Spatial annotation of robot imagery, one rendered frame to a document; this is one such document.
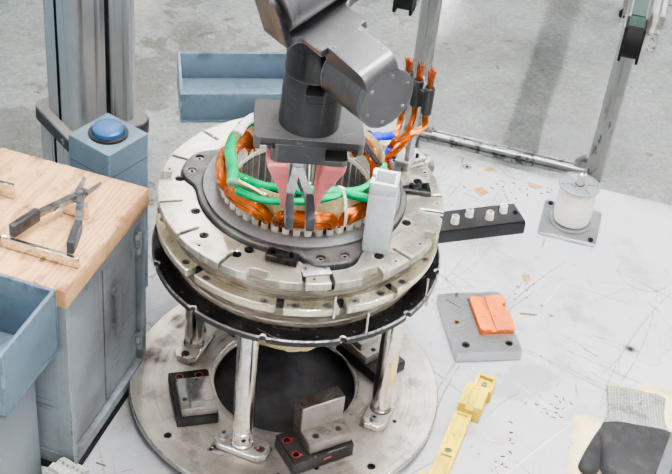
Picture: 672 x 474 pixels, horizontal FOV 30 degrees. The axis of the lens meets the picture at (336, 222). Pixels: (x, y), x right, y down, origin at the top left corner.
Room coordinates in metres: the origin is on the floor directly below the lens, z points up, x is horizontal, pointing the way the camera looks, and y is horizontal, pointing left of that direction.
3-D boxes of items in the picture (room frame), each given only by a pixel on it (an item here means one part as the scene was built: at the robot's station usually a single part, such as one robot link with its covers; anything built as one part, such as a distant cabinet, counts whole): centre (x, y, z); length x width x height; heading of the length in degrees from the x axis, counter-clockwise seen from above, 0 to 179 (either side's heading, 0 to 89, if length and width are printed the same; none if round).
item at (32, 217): (1.03, 0.33, 1.09); 0.04 x 0.01 x 0.02; 151
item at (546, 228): (1.56, -0.36, 0.83); 0.09 x 0.09 x 0.10; 78
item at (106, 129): (1.30, 0.30, 1.04); 0.04 x 0.04 x 0.01
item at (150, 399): (1.14, 0.04, 0.80); 0.39 x 0.39 x 0.01
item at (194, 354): (1.17, 0.16, 0.81); 0.07 x 0.03 x 0.01; 162
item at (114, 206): (1.08, 0.33, 1.05); 0.20 x 0.19 x 0.02; 166
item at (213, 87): (1.43, 0.11, 0.92); 0.25 x 0.11 x 0.28; 102
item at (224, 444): (1.01, 0.08, 0.81); 0.07 x 0.03 x 0.01; 72
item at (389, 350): (1.10, -0.08, 0.91); 0.02 x 0.02 x 0.21
